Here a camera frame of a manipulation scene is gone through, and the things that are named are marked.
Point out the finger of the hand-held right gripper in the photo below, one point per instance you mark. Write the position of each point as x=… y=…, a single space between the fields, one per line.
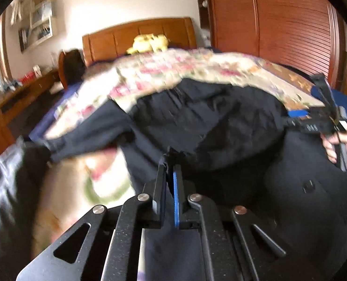
x=308 y=126
x=298 y=113

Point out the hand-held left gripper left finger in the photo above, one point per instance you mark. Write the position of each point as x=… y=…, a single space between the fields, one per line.
x=160 y=187

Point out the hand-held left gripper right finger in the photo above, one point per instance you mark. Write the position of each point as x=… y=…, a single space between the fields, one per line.
x=178 y=193

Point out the black jacket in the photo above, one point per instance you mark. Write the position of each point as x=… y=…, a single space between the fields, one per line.
x=208 y=123

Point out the wooden wardrobe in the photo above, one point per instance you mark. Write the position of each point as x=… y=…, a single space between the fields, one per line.
x=267 y=17

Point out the floral blanket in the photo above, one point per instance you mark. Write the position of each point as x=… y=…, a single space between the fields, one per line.
x=161 y=70

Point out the yellow plush toy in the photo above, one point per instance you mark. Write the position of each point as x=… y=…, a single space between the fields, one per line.
x=145 y=44

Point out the wooden chair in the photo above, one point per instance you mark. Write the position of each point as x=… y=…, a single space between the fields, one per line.
x=71 y=67

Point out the dark grey garment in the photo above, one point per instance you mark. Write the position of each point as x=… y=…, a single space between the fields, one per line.
x=9 y=187

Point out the wooden bed headboard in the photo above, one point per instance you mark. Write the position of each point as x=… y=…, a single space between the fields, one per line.
x=150 y=33

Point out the wooden desk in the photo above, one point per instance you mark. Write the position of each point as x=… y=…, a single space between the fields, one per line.
x=3 y=114

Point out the red basket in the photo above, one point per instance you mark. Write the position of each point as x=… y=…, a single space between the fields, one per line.
x=26 y=77

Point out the white wall shelf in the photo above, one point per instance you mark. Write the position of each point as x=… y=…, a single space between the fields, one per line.
x=40 y=20

